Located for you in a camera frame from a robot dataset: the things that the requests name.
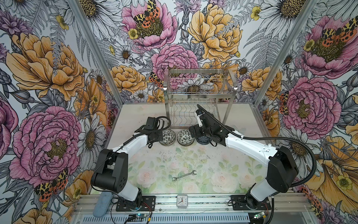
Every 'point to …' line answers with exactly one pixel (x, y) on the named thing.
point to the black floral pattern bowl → (184, 138)
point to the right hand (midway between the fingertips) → (197, 130)
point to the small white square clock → (182, 201)
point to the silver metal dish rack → (185, 89)
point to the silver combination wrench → (193, 173)
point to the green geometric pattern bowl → (168, 137)
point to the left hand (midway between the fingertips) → (158, 139)
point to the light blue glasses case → (102, 204)
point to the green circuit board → (137, 217)
